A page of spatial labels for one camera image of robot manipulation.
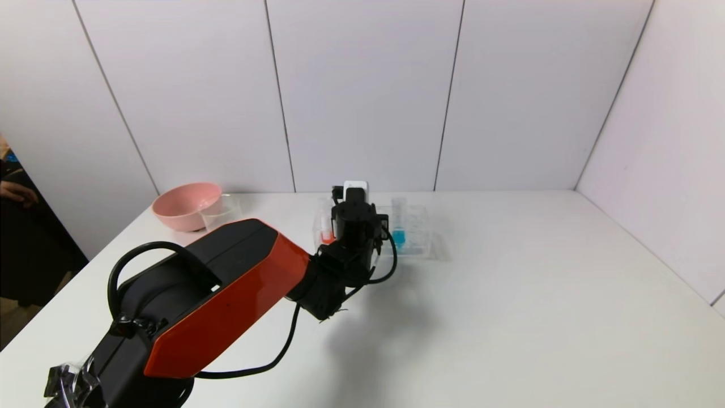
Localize test tube with blue pigment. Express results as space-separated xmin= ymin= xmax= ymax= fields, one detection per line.
xmin=391 ymin=197 xmax=409 ymax=253

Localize pink plastic bowl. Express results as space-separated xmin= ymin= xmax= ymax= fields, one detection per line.
xmin=152 ymin=182 xmax=223 ymax=232

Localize bystander bare hand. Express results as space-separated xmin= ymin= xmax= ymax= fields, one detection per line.
xmin=0 ymin=180 xmax=39 ymax=207

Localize thick black cable loop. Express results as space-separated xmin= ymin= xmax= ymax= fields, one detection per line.
xmin=107 ymin=241 xmax=223 ymax=336

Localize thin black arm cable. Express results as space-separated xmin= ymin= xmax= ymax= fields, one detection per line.
xmin=195 ymin=226 xmax=398 ymax=380

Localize clear plastic cable bracket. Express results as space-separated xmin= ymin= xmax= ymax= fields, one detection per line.
xmin=44 ymin=356 xmax=101 ymax=408

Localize clear acrylic test tube rack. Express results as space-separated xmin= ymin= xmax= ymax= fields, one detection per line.
xmin=313 ymin=197 xmax=434 ymax=260

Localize clear glass beaker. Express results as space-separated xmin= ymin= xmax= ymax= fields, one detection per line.
xmin=201 ymin=194 xmax=243 ymax=233

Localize bystander in black clothing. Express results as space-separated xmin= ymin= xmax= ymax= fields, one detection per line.
xmin=0 ymin=161 xmax=89 ymax=308

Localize test tube with red pigment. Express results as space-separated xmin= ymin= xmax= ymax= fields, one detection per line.
xmin=319 ymin=198 xmax=336 ymax=246

